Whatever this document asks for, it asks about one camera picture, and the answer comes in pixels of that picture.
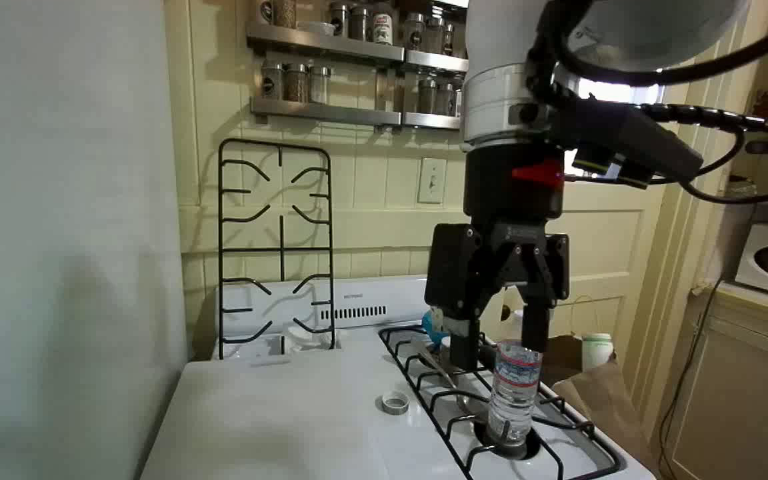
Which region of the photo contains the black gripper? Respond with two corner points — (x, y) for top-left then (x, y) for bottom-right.
(423, 215), (572, 374)

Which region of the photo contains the blue bowl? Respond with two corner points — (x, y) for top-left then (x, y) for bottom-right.
(419, 307), (453, 351)

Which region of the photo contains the metal spoon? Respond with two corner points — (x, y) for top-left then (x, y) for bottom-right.
(409, 339), (477, 413)

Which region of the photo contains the clear plastic water bottle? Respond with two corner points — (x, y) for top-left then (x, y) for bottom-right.
(484, 339), (547, 453)

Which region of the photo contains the white jar with lid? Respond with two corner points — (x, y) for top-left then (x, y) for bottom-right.
(577, 331), (616, 374)

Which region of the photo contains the white gas stove top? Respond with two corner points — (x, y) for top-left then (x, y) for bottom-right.
(375, 322), (629, 480)

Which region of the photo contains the white gas stove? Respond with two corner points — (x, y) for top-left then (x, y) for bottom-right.
(136, 273), (657, 480)
(375, 322), (629, 480)

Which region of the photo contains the loose black stove grate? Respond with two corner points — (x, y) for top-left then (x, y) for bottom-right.
(216, 137), (339, 361)

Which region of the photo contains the glass spice jar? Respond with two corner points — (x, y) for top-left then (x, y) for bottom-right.
(259, 59), (285, 98)
(415, 75), (440, 114)
(308, 61), (333, 106)
(280, 61), (311, 103)
(433, 78), (460, 118)

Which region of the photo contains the cream wooden cabinet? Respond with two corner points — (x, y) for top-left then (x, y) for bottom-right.
(655, 279), (768, 480)

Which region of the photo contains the lower metal spice shelf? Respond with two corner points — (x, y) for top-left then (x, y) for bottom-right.
(247, 93), (465, 134)

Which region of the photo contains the metal spice shelf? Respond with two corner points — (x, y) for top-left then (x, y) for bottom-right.
(247, 93), (465, 134)
(243, 18), (471, 75)

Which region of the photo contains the white label spice jar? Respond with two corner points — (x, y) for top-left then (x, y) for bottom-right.
(368, 2), (400, 49)

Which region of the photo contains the upper metal spice shelf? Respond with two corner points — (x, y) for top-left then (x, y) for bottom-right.
(243, 18), (471, 75)

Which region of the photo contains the white refrigerator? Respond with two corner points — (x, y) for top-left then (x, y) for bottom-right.
(0, 0), (188, 480)

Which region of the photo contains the cream light switch plate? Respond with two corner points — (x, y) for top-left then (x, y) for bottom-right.
(415, 154), (449, 206)

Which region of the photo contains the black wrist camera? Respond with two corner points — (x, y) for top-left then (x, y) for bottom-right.
(564, 103), (705, 186)

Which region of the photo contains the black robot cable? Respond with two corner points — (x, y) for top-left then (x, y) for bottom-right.
(525, 0), (768, 207)

